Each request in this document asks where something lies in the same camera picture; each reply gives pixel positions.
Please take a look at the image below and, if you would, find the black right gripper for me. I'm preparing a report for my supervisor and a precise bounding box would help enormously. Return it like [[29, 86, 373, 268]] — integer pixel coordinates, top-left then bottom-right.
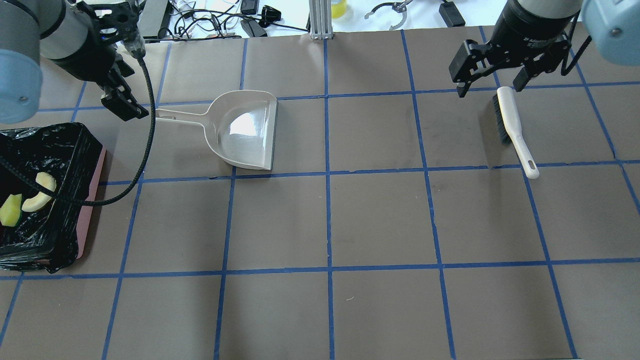
[[448, 0, 582, 98]]

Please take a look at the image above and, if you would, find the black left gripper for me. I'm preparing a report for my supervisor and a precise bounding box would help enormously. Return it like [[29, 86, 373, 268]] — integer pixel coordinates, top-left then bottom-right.
[[50, 0, 150, 122]]

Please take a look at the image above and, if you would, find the toy croissant bread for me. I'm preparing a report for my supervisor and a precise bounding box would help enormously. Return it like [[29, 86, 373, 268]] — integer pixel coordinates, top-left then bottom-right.
[[22, 172, 57, 213]]

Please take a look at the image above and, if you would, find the yellow green sponge piece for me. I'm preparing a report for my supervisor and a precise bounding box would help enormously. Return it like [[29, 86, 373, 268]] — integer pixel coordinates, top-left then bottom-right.
[[0, 194, 23, 227]]

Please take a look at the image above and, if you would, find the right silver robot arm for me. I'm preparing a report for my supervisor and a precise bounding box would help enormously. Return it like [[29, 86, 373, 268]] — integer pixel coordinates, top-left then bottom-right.
[[448, 0, 640, 98]]

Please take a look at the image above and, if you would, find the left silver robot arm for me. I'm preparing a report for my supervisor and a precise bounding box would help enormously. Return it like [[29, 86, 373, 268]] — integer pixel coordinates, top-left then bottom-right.
[[0, 0, 149, 125]]

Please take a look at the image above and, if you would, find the small black adapter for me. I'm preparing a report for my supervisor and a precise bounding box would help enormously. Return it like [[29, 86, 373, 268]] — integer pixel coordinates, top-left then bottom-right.
[[438, 0, 466, 28]]

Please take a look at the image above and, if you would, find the black claw gripper tool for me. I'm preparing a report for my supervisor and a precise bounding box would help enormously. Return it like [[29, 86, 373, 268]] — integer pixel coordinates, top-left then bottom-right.
[[363, 0, 414, 31]]

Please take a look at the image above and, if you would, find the yellow tape roll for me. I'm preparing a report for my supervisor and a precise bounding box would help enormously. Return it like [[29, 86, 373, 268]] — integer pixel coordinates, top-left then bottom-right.
[[330, 0, 349, 19]]

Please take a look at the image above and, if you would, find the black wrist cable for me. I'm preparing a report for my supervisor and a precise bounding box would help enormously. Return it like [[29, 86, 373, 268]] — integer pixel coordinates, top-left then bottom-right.
[[0, 35, 157, 207]]

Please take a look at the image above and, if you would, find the aluminium frame post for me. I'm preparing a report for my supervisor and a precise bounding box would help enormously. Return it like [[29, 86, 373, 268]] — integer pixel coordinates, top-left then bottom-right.
[[308, 0, 334, 40]]

